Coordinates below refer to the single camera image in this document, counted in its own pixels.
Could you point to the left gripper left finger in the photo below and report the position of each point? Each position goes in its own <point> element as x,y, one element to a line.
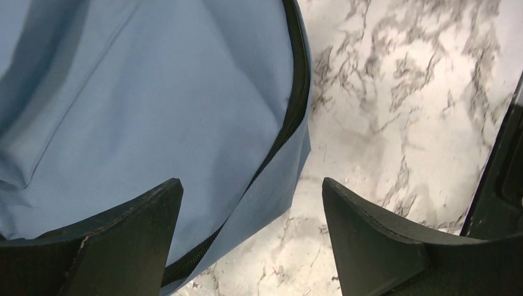
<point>121,251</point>

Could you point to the blue backpack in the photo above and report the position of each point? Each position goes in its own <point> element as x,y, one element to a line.
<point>102,101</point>

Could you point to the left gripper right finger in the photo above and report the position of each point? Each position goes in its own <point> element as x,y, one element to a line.
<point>378,252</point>

